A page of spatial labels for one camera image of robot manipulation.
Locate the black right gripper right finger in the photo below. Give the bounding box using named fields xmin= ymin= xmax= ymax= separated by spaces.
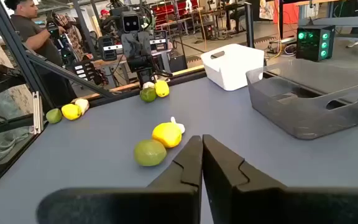
xmin=202 ymin=134 xmax=358 ymax=224

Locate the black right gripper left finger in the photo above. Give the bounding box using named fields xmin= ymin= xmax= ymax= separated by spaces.
xmin=35 ymin=135 xmax=203 ymax=224

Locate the yellow lemon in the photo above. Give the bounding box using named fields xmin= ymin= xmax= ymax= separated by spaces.
xmin=61 ymin=103 xmax=82 ymax=121
xmin=154 ymin=80 xmax=170 ymax=98
xmin=151 ymin=122 xmax=183 ymax=149

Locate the green lime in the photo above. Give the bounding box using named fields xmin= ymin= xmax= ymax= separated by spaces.
xmin=139 ymin=87 xmax=157 ymax=103
xmin=133 ymin=139 xmax=168 ymax=167
xmin=45 ymin=108 xmax=63 ymax=124

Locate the black box with white stripe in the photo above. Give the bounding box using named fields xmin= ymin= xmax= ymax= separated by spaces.
xmin=98 ymin=35 xmax=118 ymax=62
xmin=149 ymin=29 xmax=169 ymax=52

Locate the wooden table side board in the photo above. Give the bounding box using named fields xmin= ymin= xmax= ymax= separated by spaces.
xmin=71 ymin=64 xmax=205 ymax=103

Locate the red cabinet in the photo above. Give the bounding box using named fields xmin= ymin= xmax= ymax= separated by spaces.
xmin=152 ymin=0 xmax=200 ymax=27

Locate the black device with white labels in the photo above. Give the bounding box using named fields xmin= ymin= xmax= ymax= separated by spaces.
xmin=70 ymin=59 xmax=103 ymax=86

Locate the white plastic basket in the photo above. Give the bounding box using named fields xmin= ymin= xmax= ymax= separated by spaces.
xmin=200 ymin=43 xmax=265 ymax=91

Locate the grey translucent plastic basket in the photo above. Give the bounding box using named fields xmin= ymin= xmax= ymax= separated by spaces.
xmin=246 ymin=58 xmax=358 ymax=140

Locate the black computer with green lights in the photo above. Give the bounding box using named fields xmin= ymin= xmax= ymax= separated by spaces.
xmin=296 ymin=24 xmax=336 ymax=62

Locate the silver metal bracket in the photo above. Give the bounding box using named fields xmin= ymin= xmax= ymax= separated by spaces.
xmin=32 ymin=90 xmax=45 ymax=136

